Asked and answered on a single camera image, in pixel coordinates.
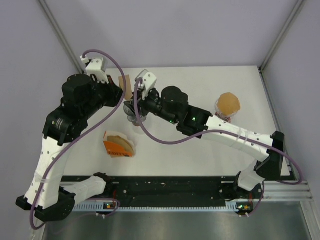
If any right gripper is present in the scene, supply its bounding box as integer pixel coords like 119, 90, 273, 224
124, 87, 179, 126

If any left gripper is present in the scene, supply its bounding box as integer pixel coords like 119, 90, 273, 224
81, 74, 125, 119

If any grey plastic dripper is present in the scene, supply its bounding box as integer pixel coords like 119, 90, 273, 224
123, 99, 147, 127

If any orange coffee filter box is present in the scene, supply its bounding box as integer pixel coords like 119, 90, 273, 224
103, 131, 136, 158

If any brown paper coffee filter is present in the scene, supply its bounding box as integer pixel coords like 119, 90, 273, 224
216, 92, 241, 116

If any clear glass dripper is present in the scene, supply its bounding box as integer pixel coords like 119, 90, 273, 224
214, 100, 240, 123

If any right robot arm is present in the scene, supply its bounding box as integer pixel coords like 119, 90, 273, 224
132, 84, 289, 198

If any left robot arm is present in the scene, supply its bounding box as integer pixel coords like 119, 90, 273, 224
16, 73, 123, 230

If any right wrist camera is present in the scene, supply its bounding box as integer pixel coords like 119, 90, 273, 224
135, 69, 158, 100

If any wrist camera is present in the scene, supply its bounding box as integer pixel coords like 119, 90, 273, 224
80, 55, 109, 84
135, 69, 158, 100

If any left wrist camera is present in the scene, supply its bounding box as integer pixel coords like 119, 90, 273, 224
80, 55, 109, 84

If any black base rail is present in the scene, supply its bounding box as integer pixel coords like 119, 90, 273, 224
61, 175, 263, 207

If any grey slotted cable duct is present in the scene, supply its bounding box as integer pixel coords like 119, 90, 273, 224
73, 201, 111, 212

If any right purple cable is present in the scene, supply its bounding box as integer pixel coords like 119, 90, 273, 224
134, 77, 305, 218

